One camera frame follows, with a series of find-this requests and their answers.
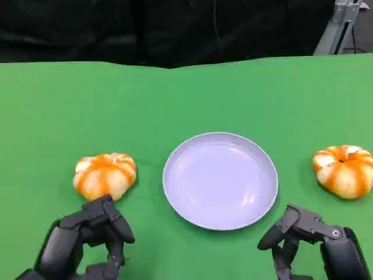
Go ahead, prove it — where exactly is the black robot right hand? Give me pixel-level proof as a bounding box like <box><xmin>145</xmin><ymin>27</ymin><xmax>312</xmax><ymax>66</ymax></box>
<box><xmin>256</xmin><ymin>204</ymin><xmax>371</xmax><ymax>280</ymax></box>

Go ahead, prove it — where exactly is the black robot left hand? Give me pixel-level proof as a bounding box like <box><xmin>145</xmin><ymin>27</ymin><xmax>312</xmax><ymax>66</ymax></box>
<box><xmin>16</xmin><ymin>194</ymin><xmax>136</xmax><ymax>280</ymax></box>

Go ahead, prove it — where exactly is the orange and white toy bread roll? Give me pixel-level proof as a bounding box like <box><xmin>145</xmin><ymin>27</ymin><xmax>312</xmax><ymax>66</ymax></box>
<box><xmin>312</xmin><ymin>144</ymin><xmax>373</xmax><ymax>201</ymax></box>
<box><xmin>72</xmin><ymin>152</ymin><xmax>138</xmax><ymax>202</ymax></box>

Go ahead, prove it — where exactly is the lilac plate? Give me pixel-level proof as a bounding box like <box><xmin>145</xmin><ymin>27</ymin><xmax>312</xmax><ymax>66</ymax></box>
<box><xmin>162</xmin><ymin>131</ymin><xmax>279</xmax><ymax>232</ymax></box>

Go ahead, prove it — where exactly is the green table cloth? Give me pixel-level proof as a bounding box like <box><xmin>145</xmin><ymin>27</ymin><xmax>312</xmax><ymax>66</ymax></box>
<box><xmin>0</xmin><ymin>52</ymin><xmax>373</xmax><ymax>280</ymax></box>

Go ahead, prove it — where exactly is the black backdrop curtain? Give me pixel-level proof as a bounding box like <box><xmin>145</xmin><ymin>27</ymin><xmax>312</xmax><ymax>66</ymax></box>
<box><xmin>0</xmin><ymin>0</ymin><xmax>340</xmax><ymax>69</ymax></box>

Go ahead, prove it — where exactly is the grey metal frame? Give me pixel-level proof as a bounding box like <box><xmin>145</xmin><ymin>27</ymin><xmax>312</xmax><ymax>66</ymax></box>
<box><xmin>312</xmin><ymin>0</ymin><xmax>373</xmax><ymax>56</ymax></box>

